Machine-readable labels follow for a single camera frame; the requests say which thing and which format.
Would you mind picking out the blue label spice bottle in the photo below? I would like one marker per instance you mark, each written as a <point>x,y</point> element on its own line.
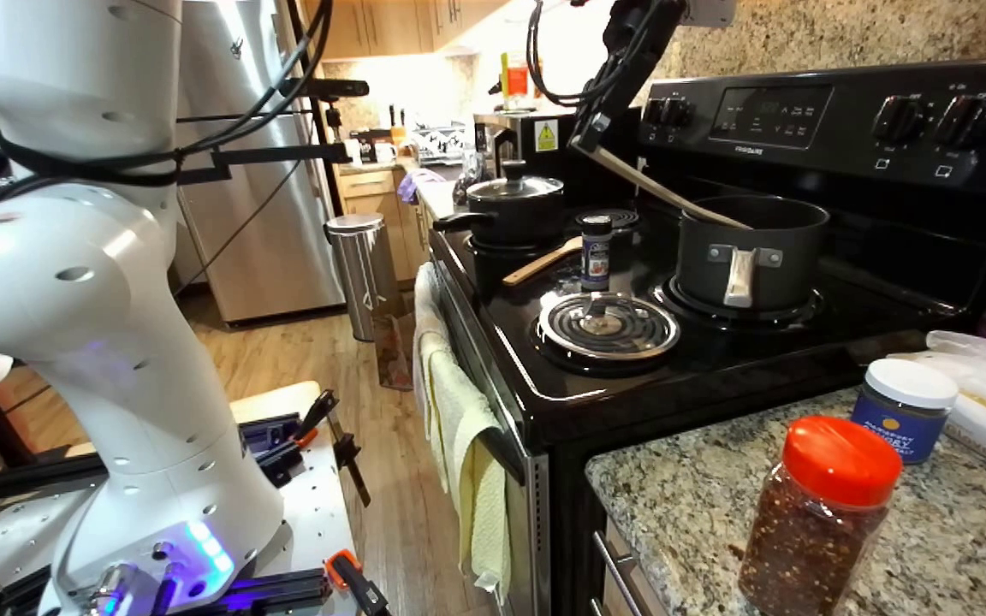
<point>596,253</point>

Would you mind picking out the black camera stand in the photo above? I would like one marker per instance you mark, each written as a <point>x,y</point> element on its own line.
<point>290,152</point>

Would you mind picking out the pale yellow towel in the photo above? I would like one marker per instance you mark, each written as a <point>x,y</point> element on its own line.
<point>469,456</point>

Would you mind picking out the stainless steel refrigerator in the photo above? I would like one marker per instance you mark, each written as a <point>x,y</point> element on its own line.
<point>290,228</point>

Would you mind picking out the dish rack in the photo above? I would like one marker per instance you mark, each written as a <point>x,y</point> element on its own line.
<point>441,141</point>

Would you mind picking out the orange bottle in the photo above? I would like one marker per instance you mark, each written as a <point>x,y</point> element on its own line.
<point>513,82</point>

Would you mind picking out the dark grey open pot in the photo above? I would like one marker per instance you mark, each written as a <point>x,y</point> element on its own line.
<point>744,263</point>

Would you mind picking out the black pot with lid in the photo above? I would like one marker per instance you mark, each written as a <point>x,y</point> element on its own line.
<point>512,210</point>

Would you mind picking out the black clamp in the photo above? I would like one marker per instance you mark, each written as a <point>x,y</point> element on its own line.
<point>290,432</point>
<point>350,466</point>

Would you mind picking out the coil stove burner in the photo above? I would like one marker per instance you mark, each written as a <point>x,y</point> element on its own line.
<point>567,331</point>
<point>789,320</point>

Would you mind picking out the black electric stove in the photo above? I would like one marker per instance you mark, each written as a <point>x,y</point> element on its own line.
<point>857,174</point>

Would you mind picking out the counter drawer front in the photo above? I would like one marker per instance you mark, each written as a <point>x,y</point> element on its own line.
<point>630,582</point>

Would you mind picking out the black countertop appliance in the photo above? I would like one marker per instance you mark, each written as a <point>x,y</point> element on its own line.
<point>520,141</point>

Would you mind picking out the white lid blue jar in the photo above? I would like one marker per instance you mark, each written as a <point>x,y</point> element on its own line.
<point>906,411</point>

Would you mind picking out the wooden upper cabinet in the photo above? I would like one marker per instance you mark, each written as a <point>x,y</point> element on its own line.
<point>377,28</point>

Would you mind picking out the orange lid chili jar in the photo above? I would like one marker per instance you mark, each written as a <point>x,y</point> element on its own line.
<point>820,514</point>

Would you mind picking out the wooden spatula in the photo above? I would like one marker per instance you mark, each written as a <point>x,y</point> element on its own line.
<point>675,194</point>
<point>537,263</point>

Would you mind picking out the wooden base cabinet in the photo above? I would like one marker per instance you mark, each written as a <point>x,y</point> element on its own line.
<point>373,194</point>

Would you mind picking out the glass pot lid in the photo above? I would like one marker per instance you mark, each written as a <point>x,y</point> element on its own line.
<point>608,328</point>

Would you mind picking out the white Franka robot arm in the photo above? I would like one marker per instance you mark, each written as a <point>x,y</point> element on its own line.
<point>68,296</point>

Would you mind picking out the white robot mounting table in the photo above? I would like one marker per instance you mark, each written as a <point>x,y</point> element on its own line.
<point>300,525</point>

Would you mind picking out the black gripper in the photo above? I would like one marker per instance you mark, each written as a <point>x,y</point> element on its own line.
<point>652,28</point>

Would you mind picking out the stainless steel trash can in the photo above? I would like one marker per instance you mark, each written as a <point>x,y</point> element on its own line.
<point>352,277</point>

